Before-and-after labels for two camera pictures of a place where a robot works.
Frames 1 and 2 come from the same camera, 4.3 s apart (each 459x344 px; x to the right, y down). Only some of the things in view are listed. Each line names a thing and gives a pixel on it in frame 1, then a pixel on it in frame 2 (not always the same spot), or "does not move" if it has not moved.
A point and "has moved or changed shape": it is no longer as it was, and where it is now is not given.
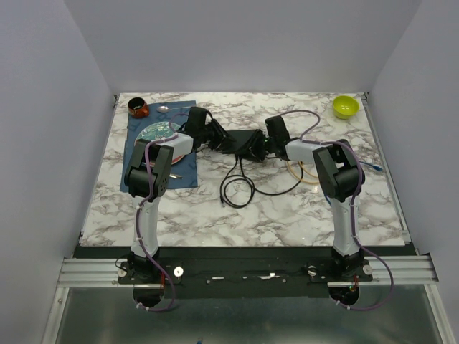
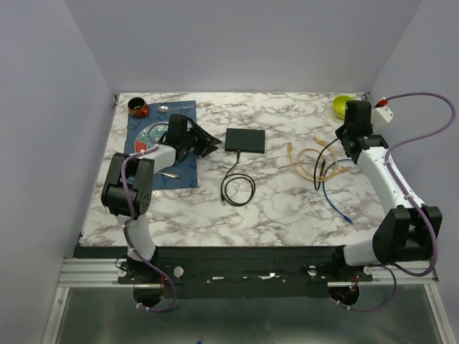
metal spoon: (164, 109) does not move
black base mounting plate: (244, 271) does not move
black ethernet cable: (273, 193) has moved or changed shape
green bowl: (345, 107) does not move
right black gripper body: (269, 143) → (341, 132)
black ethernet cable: (222, 188) does not move
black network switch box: (241, 137) does not move
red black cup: (138, 107) does not move
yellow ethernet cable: (297, 178) has moved or changed shape
